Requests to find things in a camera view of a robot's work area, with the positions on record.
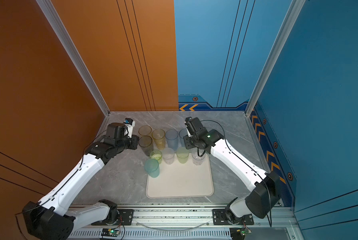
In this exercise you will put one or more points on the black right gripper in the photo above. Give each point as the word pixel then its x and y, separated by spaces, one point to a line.
pixel 185 140

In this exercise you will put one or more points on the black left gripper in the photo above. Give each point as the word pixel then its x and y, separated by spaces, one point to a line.
pixel 135 140

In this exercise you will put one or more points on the small green cup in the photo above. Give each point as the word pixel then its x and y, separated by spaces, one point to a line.
pixel 182 155
pixel 157 155

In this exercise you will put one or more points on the clear faceted small cup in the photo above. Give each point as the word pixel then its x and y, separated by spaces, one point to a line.
pixel 198 159

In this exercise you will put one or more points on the grey smoky tall cup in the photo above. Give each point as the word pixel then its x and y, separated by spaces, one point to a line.
pixel 146 144

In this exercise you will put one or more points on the amber tall cup back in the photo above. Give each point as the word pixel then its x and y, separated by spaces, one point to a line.
pixel 145 131

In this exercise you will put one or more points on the clear dimpled small cup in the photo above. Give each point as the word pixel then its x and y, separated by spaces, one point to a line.
pixel 168 155

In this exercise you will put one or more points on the teal tall cup back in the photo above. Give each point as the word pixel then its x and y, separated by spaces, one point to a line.
pixel 151 166

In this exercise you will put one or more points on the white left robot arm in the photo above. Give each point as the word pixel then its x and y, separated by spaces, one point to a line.
pixel 50 217

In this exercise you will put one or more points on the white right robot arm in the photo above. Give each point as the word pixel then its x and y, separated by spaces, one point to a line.
pixel 264 187

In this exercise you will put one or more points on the white rectangular tray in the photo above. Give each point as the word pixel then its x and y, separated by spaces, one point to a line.
pixel 181 180

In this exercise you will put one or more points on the blue tall cup right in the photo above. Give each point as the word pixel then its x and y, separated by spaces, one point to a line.
pixel 182 134

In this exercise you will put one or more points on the blue tall cup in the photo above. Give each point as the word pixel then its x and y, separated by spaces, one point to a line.
pixel 172 138
pixel 182 134

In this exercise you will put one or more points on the blue tall cup left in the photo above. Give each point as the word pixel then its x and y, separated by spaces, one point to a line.
pixel 172 138

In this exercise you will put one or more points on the yellow tall cup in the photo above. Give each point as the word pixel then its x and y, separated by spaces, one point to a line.
pixel 159 136

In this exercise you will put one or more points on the left green circuit board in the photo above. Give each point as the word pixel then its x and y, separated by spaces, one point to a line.
pixel 110 233

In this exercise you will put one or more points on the green circuit board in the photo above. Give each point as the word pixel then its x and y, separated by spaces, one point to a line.
pixel 110 233
pixel 239 233

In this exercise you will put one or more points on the right green circuit board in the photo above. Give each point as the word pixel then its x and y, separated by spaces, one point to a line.
pixel 239 233

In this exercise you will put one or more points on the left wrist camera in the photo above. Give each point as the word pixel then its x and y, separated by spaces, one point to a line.
pixel 130 124

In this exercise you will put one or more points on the clear tube on rail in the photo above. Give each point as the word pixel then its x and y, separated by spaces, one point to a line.
pixel 168 229

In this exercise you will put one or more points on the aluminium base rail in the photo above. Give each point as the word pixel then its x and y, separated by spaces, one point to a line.
pixel 284 224

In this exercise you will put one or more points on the left aluminium corner post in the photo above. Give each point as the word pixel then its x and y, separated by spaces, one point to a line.
pixel 61 32

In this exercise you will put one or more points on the aluminium corner post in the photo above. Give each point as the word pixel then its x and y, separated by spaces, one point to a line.
pixel 281 38
pixel 61 32

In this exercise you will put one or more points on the right aluminium corner post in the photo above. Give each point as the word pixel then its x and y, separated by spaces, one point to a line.
pixel 281 38

